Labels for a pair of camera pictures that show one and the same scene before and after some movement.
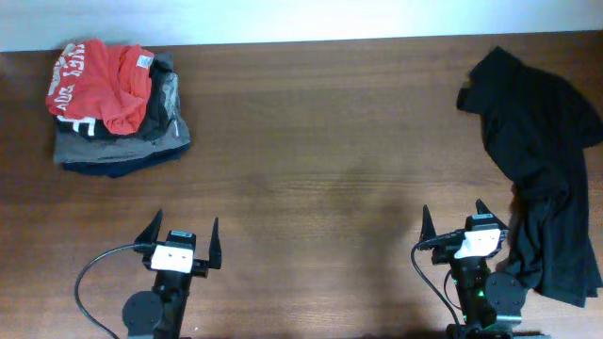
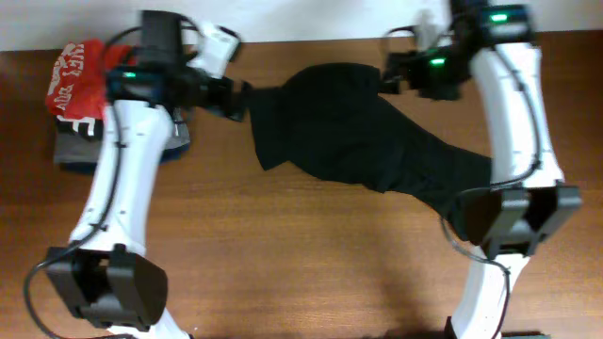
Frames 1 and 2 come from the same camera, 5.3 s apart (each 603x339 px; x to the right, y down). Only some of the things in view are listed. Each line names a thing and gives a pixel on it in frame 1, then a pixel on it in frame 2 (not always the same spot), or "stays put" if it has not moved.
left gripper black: (202, 268) to (235, 99)
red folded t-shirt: (95, 80) stays put
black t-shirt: (537, 128) to (335, 121)
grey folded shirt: (69, 149) stays put
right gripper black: (446, 250) to (404, 61)
